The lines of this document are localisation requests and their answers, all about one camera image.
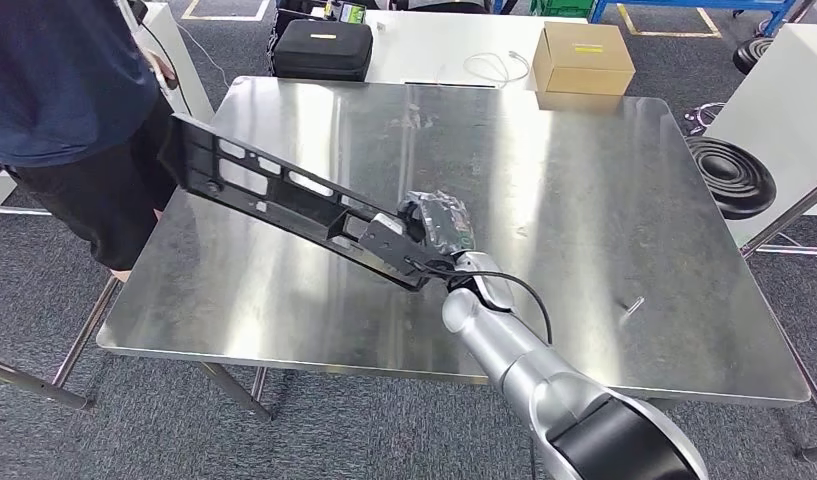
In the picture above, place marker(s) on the person's hand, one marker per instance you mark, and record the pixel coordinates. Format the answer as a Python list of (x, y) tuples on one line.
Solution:
[(161, 69)]

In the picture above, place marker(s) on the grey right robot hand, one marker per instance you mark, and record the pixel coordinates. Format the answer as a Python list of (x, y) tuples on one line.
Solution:
[(441, 225)]

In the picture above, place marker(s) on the black handheld switch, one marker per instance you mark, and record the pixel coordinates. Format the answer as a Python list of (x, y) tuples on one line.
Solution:
[(172, 82)]

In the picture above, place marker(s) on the black plastic plate bracket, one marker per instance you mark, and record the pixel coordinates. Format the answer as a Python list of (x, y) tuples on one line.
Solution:
[(202, 166)]

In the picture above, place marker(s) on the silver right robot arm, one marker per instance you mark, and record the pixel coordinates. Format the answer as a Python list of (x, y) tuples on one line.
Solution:
[(514, 358)]

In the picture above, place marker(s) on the steel workbench table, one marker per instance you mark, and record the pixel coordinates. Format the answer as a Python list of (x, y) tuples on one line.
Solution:
[(580, 199)]

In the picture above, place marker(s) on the person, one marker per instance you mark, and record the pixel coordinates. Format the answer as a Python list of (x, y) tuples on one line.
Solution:
[(50, 79)]

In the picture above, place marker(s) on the black zip case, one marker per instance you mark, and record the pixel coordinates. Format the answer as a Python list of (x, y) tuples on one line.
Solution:
[(322, 53)]

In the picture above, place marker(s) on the black device green label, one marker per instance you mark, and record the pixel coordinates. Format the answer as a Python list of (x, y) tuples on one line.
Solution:
[(348, 12)]

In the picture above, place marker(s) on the small metal hex key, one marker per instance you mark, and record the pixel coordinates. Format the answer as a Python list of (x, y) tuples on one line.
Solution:
[(636, 303)]

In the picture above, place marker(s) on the brown cardboard box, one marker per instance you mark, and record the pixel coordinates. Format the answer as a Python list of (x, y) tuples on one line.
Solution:
[(580, 66)]

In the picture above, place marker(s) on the green plastic crate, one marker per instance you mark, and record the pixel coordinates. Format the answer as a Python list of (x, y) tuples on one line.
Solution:
[(560, 6)]

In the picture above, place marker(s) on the black ribbed round disc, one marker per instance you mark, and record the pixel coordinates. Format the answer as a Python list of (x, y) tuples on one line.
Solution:
[(752, 56), (729, 175)]

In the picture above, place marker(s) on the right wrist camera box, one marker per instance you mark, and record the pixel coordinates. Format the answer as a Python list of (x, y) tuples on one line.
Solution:
[(395, 248)]

